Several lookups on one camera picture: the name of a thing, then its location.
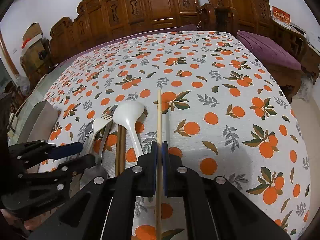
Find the light bamboo chopstick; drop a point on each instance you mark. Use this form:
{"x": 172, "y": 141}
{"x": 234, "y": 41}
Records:
{"x": 159, "y": 168}

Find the stainless steel rectangular tray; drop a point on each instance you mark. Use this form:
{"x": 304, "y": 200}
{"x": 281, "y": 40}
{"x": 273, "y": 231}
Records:
{"x": 32, "y": 145}

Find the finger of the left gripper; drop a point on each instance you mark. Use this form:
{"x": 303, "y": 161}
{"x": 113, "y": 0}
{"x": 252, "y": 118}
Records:
{"x": 77, "y": 166}
{"x": 59, "y": 152}

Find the white ceramic soup spoon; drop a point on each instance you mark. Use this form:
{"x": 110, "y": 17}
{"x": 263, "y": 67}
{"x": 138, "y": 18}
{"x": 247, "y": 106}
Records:
{"x": 126, "y": 114}

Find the purple armchair cushion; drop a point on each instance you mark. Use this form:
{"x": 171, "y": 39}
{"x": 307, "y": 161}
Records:
{"x": 267, "y": 51}

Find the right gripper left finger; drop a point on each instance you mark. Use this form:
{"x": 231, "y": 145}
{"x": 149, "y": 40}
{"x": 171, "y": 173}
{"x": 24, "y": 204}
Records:
{"x": 139, "y": 180}

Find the carved wooden sofa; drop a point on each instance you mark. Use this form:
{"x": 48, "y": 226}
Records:
{"x": 100, "y": 21}

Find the stacked cardboard boxes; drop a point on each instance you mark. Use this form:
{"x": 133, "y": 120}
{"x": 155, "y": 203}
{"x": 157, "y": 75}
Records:
{"x": 35, "y": 59}

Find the orange print tablecloth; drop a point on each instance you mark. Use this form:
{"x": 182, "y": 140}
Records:
{"x": 223, "y": 113}

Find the person's left hand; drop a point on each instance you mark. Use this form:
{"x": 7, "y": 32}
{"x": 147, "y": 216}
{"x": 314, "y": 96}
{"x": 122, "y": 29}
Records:
{"x": 33, "y": 223}

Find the red card on side table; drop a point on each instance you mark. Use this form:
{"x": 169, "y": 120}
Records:
{"x": 280, "y": 15}

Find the dark brown wooden chopstick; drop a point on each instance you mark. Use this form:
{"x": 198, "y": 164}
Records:
{"x": 122, "y": 149}

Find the plastic bag by sofa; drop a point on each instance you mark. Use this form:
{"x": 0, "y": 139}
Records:
{"x": 23, "y": 82}

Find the stainless steel spoon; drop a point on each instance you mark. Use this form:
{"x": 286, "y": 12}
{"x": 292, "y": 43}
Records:
{"x": 97, "y": 173}

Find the stainless steel fork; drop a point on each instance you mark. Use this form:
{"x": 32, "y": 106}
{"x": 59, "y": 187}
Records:
{"x": 97, "y": 124}

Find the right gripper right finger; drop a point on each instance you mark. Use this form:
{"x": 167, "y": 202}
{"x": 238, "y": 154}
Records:
{"x": 181, "y": 181}

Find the carved wooden armchair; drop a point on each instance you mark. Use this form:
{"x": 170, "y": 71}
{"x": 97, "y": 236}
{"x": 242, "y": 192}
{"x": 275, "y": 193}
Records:
{"x": 254, "y": 16}

